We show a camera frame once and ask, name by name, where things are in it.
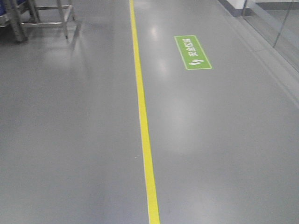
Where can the green floor safety sign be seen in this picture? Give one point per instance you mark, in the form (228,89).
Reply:
(192,53)

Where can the glass partition wall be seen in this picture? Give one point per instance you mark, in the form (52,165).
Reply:
(277,21)

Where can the stainless steel frame cart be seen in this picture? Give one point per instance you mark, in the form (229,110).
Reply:
(24,14)

